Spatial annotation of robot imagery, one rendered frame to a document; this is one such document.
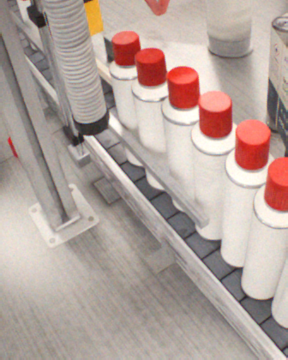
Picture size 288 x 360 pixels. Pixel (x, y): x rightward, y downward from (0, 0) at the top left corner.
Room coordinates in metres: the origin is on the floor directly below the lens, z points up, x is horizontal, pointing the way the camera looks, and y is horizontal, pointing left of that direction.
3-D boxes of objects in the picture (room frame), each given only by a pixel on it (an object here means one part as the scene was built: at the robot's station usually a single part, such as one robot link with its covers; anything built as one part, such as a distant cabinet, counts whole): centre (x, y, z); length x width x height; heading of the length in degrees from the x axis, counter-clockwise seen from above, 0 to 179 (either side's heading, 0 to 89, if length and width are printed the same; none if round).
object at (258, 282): (0.22, -0.11, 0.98); 0.05 x 0.05 x 0.20
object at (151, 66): (0.41, -0.03, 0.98); 0.05 x 0.05 x 0.20
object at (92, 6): (0.51, 0.04, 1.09); 0.03 x 0.01 x 0.06; 115
